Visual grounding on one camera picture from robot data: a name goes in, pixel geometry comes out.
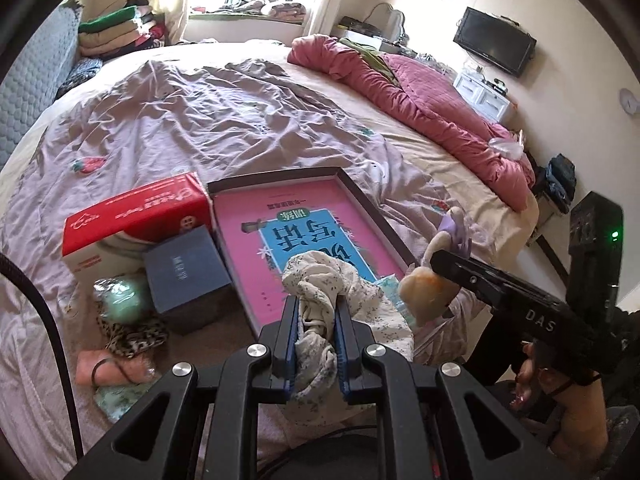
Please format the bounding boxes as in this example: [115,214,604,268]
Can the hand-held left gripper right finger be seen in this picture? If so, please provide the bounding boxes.
[334,299,568,480]

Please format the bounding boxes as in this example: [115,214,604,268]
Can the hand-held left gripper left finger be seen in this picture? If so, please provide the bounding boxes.
[65,296,301,480]

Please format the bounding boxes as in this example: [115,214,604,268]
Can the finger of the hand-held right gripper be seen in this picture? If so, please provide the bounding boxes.
[430,249,526,311]

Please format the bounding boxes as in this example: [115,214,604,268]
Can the beige teddy bear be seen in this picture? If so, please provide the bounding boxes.
[397,265,461,326]

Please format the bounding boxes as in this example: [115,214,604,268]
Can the white bunny plush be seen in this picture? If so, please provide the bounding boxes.
[422,207,473,266]

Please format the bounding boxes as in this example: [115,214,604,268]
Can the white floral cloth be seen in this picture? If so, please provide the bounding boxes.
[281,251,416,406]

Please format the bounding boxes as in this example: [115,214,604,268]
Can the leopard print cloth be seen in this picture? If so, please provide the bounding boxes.
[97,312,171,358]

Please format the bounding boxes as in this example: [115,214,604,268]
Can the pink book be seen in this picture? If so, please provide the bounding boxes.
[206,166,418,338]
[212,178,408,331]

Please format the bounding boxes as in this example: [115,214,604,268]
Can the green ball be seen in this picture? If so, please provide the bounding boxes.
[92,272,156,326]

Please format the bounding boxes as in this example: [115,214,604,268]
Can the person's right forearm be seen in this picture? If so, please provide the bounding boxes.
[545,385,613,480]

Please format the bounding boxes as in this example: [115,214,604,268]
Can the person's right hand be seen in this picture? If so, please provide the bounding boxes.
[510,342,601,408]

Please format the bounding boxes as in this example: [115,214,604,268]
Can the beige bed sheet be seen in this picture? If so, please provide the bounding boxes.
[0,40,541,361]

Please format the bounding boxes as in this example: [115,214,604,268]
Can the dark blue box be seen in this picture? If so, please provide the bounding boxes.
[142,225,236,336]

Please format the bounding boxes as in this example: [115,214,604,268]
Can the dark blue bag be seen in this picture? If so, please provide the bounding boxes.
[542,156,578,211]

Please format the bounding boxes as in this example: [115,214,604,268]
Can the clear plastic bag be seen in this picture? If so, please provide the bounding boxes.
[487,132,526,161]

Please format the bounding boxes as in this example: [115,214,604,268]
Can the white cabinet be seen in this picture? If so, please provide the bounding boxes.
[452,67,516,123]

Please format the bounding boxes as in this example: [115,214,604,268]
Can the pink comforter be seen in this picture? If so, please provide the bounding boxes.
[287,34,536,211]

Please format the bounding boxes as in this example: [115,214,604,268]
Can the red and white box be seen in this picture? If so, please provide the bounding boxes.
[61,171,213,278]

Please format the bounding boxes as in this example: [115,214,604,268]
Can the pink cloth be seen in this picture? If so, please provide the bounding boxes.
[76,347,161,391]

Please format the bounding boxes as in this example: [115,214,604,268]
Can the black television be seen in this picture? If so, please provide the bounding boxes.
[452,6,538,78]

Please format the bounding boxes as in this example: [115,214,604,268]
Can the olive green cloth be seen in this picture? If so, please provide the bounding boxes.
[340,37,401,86]

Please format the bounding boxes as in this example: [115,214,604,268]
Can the lilac printed duvet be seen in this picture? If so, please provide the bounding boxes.
[0,57,483,480]

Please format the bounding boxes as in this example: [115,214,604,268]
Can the white desk fan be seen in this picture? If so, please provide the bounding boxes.
[367,1,408,41]

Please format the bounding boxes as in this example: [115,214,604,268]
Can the clothes on windowsill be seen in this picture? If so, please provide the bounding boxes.
[192,0,307,23]

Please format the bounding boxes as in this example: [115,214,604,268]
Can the dark patterned pillow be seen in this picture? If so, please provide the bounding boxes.
[55,57,103,101]

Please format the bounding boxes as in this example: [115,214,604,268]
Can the stack of folded clothes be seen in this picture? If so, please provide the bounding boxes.
[77,0,168,58]

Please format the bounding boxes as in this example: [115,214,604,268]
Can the black hair tie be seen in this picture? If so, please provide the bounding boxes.
[91,356,143,388]

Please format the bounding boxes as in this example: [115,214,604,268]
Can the black cable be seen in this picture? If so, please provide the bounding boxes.
[0,252,83,463]

